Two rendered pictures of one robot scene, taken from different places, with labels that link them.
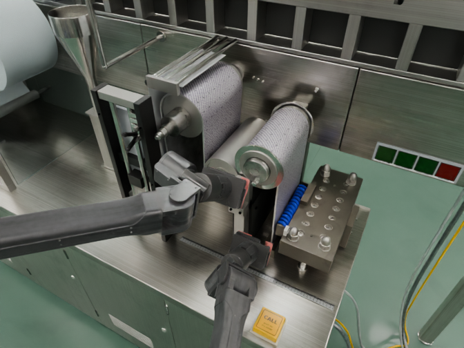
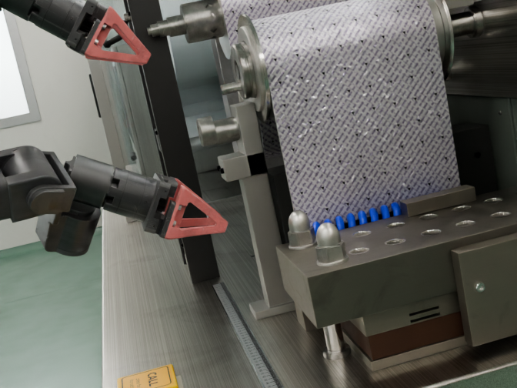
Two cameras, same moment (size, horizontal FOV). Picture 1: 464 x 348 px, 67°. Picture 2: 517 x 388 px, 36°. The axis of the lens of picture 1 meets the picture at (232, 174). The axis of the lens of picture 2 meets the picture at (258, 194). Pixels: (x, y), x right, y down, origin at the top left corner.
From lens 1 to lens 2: 1.09 m
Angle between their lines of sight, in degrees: 55
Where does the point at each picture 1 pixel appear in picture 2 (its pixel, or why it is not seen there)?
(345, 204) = (500, 220)
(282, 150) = (291, 28)
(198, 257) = (202, 306)
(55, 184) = not seen: hidden behind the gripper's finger
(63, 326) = not seen: outside the picture
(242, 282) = (22, 162)
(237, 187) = (81, 11)
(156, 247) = (173, 286)
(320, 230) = (370, 243)
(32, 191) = not seen: hidden behind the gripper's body
